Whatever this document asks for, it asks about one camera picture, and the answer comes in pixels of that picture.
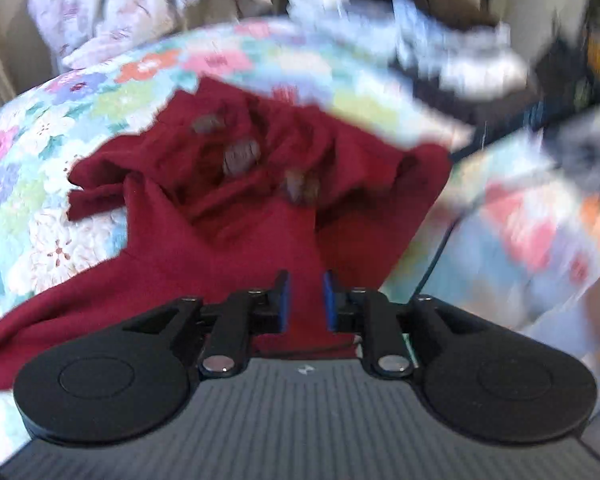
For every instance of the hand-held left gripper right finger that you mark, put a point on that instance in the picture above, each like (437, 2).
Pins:
(329, 305)

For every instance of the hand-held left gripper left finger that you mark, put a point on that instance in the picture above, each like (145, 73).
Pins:
(283, 306)

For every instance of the dark red knit sweater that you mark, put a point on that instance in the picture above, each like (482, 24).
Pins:
(220, 240)

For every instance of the pile of light clothes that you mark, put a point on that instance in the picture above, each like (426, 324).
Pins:
(430, 40)

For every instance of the floral quilted bedspread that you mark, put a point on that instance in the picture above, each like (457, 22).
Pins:
(50, 160)

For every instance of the white printed fleece blanket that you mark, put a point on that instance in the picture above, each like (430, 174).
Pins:
(105, 5)

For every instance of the dark furniture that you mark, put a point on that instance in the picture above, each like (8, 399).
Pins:
(587, 55)

